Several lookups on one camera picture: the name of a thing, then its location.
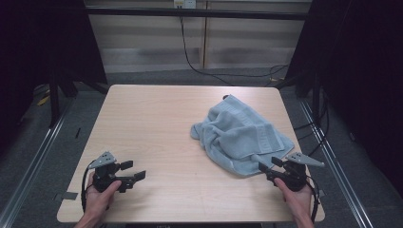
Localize black metal stand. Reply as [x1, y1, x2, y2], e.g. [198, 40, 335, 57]
[47, 72, 63, 129]

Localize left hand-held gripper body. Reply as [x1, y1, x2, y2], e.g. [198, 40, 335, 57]
[87, 150, 138, 194]

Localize person's right hand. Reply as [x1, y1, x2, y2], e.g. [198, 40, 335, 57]
[274, 177, 313, 217]

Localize person's left hand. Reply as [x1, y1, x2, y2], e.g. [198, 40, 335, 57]
[85, 172, 123, 219]

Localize grey tape strip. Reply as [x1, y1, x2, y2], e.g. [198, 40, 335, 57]
[53, 190, 79, 202]

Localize black horizontal frame bar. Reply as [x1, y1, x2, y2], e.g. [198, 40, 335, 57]
[85, 8, 313, 22]

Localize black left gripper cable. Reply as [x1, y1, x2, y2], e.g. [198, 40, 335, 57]
[80, 160, 98, 213]

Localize black floor cables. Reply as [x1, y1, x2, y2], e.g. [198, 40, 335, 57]
[293, 91, 331, 158]

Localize long black wall cable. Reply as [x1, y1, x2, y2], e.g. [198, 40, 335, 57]
[179, 6, 289, 87]

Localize yellow object on floor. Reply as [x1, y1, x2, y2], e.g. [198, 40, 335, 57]
[36, 94, 51, 107]

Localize light blue towel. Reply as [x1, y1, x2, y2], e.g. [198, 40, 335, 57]
[190, 94, 296, 179]

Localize black curtain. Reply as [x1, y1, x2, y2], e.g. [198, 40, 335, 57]
[0, 0, 108, 156]
[286, 0, 403, 199]

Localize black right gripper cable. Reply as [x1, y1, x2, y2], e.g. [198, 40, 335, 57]
[305, 175, 321, 224]

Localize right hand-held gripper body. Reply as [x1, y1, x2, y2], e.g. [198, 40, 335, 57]
[265, 151, 326, 193]

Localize white wall power outlet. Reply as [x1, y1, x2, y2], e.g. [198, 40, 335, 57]
[173, 0, 198, 10]

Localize metal floor rail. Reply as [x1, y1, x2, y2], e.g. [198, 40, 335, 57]
[298, 99, 376, 228]
[0, 98, 75, 228]

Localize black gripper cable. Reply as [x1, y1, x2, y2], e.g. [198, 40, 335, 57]
[80, 160, 98, 213]
[305, 175, 321, 224]

